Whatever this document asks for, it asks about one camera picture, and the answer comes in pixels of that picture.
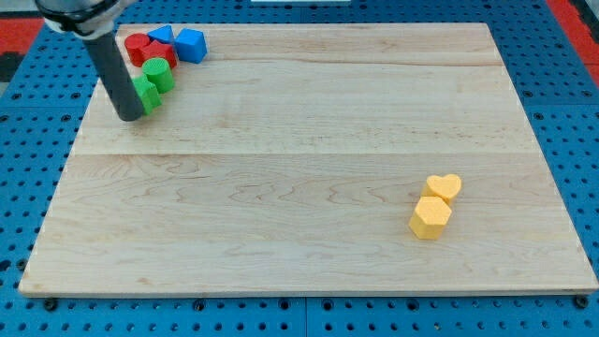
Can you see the blue cube block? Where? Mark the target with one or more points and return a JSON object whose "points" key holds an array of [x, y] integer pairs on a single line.
{"points": [[191, 46]]}

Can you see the blue triangle block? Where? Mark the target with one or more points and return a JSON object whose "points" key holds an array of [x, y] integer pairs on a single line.
{"points": [[162, 34]]}

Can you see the red star block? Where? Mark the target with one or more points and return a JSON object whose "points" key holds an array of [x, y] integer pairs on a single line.
{"points": [[157, 49]]}

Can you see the yellow hexagon block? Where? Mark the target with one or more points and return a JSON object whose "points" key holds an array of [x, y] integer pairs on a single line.
{"points": [[429, 218]]}

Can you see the yellow heart block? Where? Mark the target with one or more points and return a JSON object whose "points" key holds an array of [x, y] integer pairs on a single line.
{"points": [[445, 187]]}

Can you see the green star block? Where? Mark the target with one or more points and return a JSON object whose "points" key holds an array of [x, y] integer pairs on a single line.
{"points": [[148, 94]]}

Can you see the green cylinder block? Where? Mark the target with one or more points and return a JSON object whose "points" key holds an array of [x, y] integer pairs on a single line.
{"points": [[158, 71]]}

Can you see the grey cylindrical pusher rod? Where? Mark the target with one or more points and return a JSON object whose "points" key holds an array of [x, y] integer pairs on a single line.
{"points": [[112, 71]]}

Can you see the red cylinder block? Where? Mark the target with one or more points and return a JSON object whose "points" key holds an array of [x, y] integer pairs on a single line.
{"points": [[134, 43]]}

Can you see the wooden board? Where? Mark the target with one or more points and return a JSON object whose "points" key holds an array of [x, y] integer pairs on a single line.
{"points": [[289, 163]]}

